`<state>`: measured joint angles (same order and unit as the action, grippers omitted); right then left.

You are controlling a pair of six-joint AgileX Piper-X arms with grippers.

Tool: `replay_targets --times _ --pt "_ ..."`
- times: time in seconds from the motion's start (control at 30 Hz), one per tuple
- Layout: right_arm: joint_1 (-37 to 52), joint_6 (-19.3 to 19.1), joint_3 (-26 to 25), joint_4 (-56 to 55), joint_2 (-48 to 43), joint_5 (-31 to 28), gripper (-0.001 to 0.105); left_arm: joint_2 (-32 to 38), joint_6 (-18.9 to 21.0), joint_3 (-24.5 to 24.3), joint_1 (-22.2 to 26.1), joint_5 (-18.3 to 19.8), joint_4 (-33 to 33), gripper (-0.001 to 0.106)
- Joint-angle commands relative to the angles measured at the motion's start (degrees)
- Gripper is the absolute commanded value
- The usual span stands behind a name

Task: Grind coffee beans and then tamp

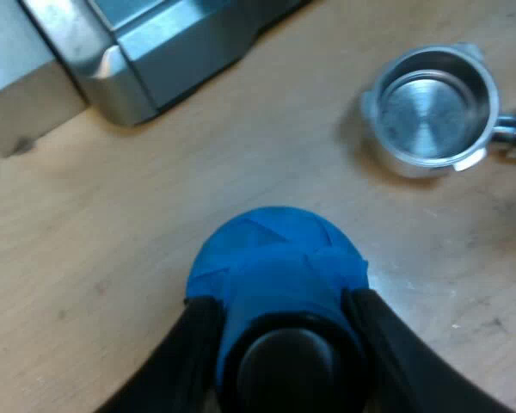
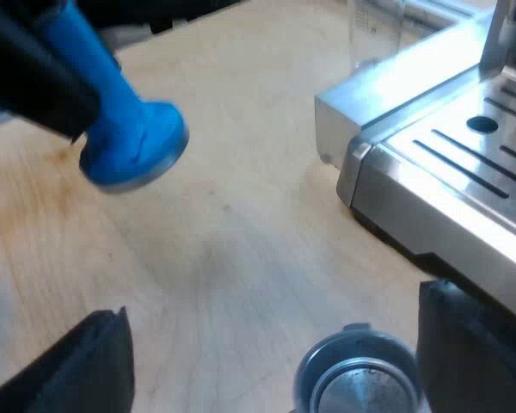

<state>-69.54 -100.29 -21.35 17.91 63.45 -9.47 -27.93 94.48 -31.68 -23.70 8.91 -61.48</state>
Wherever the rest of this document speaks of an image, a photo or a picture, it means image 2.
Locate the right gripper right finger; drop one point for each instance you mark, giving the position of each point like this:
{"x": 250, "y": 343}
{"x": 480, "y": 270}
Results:
{"x": 473, "y": 353}

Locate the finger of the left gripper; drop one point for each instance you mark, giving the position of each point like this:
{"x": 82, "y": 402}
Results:
{"x": 30, "y": 69}

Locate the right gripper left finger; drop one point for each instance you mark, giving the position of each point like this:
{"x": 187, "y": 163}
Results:
{"x": 77, "y": 370}

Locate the bright blue tamper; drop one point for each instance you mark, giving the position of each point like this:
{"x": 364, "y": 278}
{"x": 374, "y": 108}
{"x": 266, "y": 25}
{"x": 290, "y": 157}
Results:
{"x": 124, "y": 129}

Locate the steel espresso machine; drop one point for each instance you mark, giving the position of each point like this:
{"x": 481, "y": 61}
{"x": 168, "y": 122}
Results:
{"x": 447, "y": 142}

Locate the clear measuring glass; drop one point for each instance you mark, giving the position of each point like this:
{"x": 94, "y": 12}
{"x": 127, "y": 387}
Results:
{"x": 376, "y": 30}

